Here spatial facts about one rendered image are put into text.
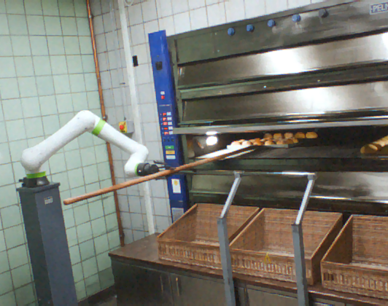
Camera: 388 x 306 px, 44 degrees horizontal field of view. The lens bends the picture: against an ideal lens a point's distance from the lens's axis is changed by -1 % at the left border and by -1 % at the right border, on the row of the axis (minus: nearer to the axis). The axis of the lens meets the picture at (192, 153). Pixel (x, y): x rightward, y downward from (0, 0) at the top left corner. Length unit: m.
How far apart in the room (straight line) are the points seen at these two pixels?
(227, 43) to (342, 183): 1.19
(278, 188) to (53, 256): 1.52
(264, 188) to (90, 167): 1.57
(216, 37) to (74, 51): 1.30
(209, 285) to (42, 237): 1.09
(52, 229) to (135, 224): 1.14
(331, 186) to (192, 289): 1.08
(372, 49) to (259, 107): 0.80
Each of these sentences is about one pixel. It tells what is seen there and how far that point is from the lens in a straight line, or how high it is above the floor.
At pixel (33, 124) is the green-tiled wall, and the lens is 3.84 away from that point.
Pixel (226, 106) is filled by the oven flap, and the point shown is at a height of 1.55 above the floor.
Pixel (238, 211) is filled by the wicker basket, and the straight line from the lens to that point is 3.39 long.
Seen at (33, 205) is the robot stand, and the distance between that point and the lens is 3.20.
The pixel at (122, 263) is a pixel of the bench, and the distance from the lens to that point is 3.61.
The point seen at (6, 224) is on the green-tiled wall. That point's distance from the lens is 3.74.
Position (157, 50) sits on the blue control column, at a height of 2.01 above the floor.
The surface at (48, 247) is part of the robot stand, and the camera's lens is 3.26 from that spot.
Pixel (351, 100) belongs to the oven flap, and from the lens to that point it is 2.91.
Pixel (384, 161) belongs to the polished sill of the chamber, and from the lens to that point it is 2.90.
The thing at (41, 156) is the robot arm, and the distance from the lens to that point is 3.03.
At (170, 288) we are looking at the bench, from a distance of 3.33.
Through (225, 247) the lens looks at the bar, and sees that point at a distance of 2.82.
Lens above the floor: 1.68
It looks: 7 degrees down
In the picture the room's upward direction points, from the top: 7 degrees counter-clockwise
